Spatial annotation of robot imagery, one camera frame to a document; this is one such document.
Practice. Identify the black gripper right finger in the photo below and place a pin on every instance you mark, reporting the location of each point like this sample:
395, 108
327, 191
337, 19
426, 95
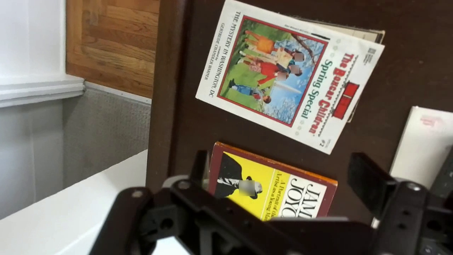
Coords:
405, 217

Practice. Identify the dark wooden nightstand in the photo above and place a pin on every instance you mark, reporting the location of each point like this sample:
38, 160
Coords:
376, 85

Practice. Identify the yellow James Joyce book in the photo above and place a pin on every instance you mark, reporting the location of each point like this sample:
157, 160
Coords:
273, 184

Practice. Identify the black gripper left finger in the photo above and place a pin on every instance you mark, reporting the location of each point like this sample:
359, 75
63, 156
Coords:
141, 213

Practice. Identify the Boxcar Children paperback book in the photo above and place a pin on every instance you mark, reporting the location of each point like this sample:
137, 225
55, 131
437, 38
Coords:
291, 71

